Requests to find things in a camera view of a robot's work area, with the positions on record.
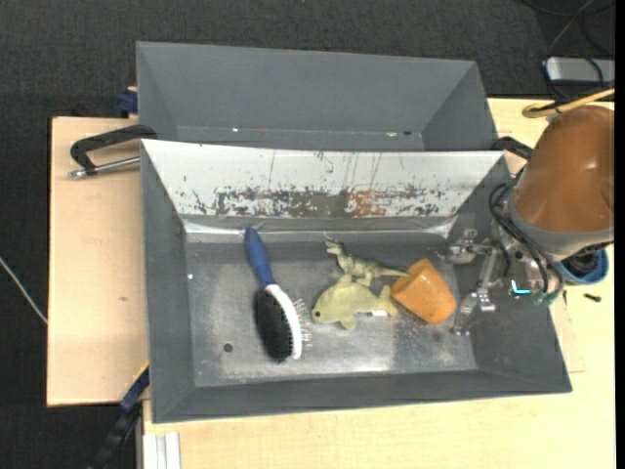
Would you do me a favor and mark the pale flat board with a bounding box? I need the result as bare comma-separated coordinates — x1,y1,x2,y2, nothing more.
46,115,586,407

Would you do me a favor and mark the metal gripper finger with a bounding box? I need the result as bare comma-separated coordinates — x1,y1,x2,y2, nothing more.
445,228,492,266
449,288,498,337

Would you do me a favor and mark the blue and white hairbrush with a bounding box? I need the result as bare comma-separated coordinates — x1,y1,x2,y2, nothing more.
242,226,314,363

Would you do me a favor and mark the pale green toy dinosaur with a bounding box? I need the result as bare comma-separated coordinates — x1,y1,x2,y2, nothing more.
323,238,411,288

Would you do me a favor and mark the grey metal bin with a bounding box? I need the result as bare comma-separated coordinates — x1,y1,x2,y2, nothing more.
135,40,573,424

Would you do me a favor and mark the pale green plush dolphin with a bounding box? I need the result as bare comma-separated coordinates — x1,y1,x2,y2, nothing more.
311,274,400,332

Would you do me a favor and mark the orange cup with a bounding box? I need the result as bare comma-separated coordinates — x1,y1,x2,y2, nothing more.
389,257,458,326

